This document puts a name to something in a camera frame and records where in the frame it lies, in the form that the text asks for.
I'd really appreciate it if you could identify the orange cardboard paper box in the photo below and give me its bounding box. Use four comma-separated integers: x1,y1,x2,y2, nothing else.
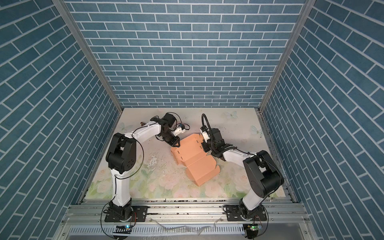
171,134,220,186

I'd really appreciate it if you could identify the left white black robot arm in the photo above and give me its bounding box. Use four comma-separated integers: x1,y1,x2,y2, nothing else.
106,112,186,210

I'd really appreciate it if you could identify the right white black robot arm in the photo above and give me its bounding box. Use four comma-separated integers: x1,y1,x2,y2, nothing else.
200,127,284,215

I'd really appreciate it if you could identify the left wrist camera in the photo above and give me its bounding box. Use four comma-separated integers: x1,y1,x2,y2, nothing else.
173,124,186,136

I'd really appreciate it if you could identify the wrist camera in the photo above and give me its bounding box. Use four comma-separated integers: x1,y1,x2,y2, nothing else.
200,127,210,143
173,124,186,136

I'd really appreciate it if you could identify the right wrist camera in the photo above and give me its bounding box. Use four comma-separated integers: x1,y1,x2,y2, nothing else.
200,127,210,143

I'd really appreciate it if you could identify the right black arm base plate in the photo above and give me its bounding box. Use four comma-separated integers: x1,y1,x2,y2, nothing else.
222,205,268,222

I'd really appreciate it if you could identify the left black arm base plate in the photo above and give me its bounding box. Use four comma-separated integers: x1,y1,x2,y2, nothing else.
103,206,148,223

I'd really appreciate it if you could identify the aluminium mounting rail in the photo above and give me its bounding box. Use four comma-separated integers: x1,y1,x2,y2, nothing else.
61,199,310,226

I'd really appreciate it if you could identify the white slotted cable duct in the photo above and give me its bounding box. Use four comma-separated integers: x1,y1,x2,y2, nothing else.
68,224,245,237

